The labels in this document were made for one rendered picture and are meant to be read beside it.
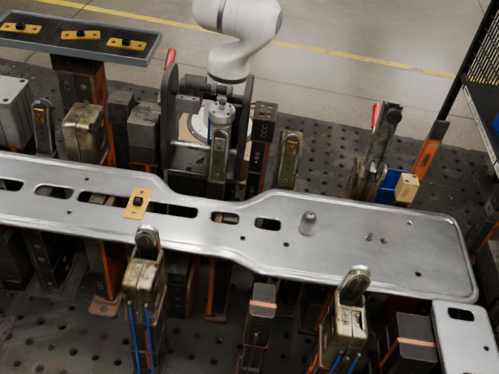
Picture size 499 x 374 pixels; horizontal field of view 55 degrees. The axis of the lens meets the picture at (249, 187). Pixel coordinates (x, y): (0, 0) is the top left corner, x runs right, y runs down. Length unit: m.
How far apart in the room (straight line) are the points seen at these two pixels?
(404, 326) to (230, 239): 0.35
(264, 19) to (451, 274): 0.73
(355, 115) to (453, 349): 2.38
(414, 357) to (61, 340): 0.74
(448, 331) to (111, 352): 0.69
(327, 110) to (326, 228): 2.19
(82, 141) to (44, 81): 0.88
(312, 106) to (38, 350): 2.37
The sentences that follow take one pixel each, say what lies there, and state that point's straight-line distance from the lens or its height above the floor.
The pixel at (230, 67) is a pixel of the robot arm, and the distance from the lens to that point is 1.31.
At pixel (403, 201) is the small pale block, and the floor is 1.01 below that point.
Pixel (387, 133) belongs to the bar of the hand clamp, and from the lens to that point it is 1.00.
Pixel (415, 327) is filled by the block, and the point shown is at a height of 0.98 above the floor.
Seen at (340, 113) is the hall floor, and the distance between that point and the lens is 3.12.
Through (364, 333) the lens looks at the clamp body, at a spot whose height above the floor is 1.04.
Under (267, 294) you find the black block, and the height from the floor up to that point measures 0.99.
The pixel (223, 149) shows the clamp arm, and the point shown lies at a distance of 0.99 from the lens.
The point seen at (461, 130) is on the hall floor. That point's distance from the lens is 3.33.
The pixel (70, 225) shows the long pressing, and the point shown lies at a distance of 0.96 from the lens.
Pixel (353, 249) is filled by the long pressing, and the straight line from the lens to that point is 0.95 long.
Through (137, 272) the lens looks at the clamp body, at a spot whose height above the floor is 1.04.
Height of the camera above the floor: 1.71
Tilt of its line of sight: 44 degrees down
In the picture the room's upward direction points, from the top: 8 degrees clockwise
